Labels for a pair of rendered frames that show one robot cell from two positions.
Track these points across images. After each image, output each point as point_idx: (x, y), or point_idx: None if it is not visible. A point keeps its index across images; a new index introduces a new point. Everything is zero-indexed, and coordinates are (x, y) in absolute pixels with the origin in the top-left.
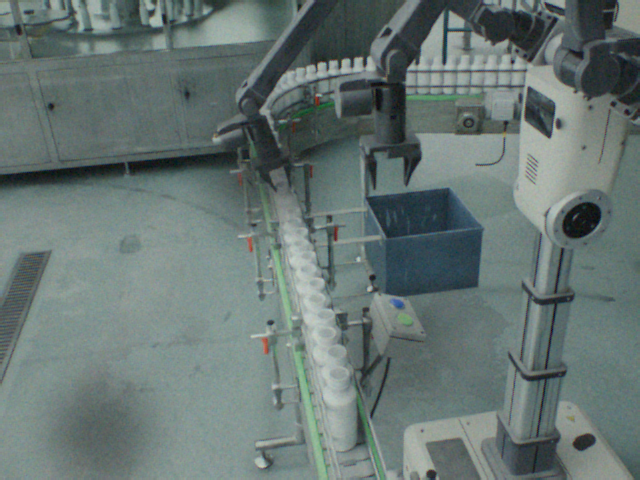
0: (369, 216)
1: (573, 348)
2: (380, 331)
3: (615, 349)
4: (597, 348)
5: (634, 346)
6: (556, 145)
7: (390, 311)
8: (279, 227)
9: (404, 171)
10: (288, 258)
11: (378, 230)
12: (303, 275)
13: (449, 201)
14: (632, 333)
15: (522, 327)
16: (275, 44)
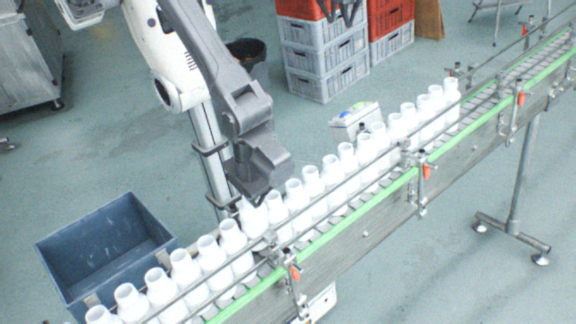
0: (105, 292)
1: (58, 321)
2: (371, 118)
3: (57, 295)
4: (57, 306)
5: (51, 285)
6: (211, 18)
7: (357, 111)
8: (280, 225)
9: (328, 14)
10: (310, 215)
11: (149, 260)
12: (371, 139)
13: (46, 253)
14: (33, 291)
15: (222, 177)
16: (201, 29)
